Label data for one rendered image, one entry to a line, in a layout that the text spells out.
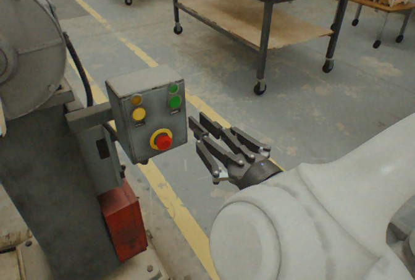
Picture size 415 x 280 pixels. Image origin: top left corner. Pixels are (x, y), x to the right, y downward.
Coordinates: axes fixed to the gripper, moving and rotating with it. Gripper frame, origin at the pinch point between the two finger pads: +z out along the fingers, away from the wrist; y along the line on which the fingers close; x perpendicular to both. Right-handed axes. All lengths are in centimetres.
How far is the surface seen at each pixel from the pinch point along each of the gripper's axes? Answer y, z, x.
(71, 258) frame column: -36, 29, -60
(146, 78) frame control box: -4.8, 17.1, 5.2
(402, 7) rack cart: 349, 128, -62
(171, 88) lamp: -1.1, 11.7, 4.2
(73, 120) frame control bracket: -21.9, 22.4, -3.1
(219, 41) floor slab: 188, 259, -107
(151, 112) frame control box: -6.4, 12.2, -0.9
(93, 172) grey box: -20.7, 32.5, -30.0
